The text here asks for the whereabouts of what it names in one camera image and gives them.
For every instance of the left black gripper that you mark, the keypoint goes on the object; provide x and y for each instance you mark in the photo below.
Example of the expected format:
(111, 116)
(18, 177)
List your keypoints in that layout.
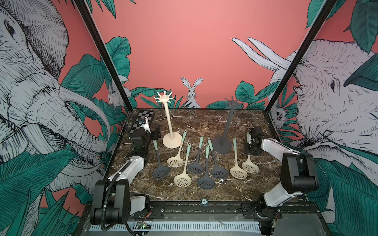
(156, 133)

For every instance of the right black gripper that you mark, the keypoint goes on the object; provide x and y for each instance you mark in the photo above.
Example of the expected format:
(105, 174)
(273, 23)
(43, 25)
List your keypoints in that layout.
(247, 150)

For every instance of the beige skimmer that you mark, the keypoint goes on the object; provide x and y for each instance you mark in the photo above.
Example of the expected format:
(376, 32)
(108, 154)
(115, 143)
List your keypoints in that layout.
(236, 171)
(250, 167)
(183, 180)
(177, 161)

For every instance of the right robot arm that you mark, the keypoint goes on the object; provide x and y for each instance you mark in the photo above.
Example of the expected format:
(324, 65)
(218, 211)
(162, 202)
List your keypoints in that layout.
(298, 172)

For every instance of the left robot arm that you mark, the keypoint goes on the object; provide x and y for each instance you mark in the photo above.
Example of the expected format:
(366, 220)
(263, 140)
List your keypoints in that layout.
(112, 203)

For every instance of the beige utensil rack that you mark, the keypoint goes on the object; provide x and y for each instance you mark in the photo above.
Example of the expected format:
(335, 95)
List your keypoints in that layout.
(172, 139)

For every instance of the dark grey utensil rack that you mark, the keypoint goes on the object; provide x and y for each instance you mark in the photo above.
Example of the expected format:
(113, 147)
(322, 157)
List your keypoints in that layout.
(221, 144)

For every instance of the checkerboard calibration board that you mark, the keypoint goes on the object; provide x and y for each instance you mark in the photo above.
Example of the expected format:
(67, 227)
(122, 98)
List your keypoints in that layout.
(142, 113)

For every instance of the white perforated vent strip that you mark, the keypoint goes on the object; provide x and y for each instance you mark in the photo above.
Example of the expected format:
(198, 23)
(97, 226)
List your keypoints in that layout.
(215, 226)

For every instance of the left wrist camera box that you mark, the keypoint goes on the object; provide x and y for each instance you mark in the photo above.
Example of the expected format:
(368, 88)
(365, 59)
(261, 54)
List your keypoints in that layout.
(144, 124)

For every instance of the left black frame post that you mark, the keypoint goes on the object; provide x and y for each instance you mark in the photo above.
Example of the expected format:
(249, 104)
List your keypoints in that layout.
(93, 30)

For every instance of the black frame post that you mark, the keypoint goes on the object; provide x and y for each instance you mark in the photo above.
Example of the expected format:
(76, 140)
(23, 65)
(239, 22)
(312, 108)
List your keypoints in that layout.
(317, 24)
(93, 30)

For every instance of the small round rail knob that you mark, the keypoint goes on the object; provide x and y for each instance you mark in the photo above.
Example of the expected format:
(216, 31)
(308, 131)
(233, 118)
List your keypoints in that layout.
(204, 201)

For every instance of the black front rail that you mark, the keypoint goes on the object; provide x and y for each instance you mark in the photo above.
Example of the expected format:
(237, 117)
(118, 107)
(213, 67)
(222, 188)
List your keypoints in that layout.
(248, 209)

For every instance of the right black frame post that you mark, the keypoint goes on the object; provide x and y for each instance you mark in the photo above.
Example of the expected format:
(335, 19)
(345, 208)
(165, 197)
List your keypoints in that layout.
(317, 24)

